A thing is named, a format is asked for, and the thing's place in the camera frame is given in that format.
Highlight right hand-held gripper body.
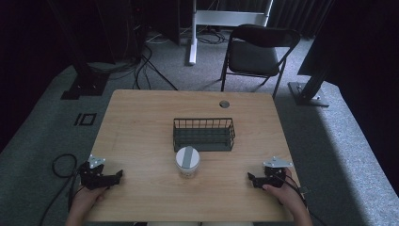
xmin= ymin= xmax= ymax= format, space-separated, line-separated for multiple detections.
xmin=254 ymin=155 xmax=295 ymax=190

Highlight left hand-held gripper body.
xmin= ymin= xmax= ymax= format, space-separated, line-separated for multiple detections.
xmin=77 ymin=153 xmax=111 ymax=191

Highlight person's left hand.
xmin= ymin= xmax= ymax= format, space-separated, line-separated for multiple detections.
xmin=69 ymin=184 xmax=109 ymax=220

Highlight person's right hand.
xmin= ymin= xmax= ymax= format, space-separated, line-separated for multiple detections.
xmin=262 ymin=167 xmax=308 ymax=218

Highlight clear jar with white lid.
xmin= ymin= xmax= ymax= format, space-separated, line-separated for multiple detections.
xmin=174 ymin=145 xmax=201 ymax=180

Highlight black metal stand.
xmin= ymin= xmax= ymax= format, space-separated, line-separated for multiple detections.
xmin=287 ymin=60 xmax=334 ymax=108
xmin=46 ymin=0 xmax=111 ymax=101

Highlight black folding chair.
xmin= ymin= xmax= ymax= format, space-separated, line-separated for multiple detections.
xmin=219 ymin=24 xmax=302 ymax=100

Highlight dark curtain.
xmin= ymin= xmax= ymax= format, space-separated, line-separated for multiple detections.
xmin=268 ymin=0 xmax=335 ymax=40

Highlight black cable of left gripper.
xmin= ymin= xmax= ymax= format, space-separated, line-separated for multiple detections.
xmin=39 ymin=153 xmax=83 ymax=226

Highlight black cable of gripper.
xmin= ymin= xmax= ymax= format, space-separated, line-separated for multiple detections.
xmin=39 ymin=153 xmax=83 ymax=226
xmin=276 ymin=173 xmax=328 ymax=226

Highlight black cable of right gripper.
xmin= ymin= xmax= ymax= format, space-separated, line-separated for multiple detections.
xmin=276 ymin=173 xmax=328 ymax=226

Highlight black wire basket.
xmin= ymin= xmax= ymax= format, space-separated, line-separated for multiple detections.
xmin=172 ymin=117 xmax=236 ymax=153

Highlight black floor cables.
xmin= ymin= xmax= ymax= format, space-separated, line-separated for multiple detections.
xmin=88 ymin=24 xmax=230 ymax=92

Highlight white desk frame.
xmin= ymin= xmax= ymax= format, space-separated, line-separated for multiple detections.
xmin=187 ymin=0 xmax=275 ymax=66

